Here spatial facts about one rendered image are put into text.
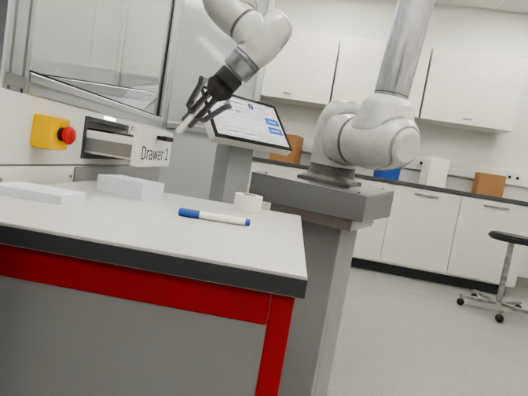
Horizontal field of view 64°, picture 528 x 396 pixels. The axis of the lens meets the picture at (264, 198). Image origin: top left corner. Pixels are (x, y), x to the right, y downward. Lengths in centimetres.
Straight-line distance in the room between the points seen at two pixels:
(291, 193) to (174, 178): 179
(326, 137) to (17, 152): 86
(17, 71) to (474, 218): 393
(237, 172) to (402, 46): 117
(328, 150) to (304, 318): 55
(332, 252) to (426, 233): 293
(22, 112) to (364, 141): 84
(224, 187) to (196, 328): 163
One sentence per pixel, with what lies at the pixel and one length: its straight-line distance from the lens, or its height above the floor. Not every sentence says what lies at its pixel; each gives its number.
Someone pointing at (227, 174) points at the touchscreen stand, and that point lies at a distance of 217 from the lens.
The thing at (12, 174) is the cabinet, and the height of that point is 78.
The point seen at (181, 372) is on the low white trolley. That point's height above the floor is 60.
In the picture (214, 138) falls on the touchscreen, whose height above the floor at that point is 95.
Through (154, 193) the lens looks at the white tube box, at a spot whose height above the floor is 77.
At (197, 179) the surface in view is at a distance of 297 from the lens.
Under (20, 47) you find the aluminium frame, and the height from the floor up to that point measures 103.
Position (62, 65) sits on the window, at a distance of 115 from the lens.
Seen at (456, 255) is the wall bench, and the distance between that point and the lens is 437.
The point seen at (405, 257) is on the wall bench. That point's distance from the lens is 427.
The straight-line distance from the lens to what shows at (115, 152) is 120.
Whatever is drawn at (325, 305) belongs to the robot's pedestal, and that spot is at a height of 47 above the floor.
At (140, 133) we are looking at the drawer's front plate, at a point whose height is 91.
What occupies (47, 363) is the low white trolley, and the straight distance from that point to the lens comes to 67.
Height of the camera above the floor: 89
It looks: 5 degrees down
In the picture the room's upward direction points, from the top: 9 degrees clockwise
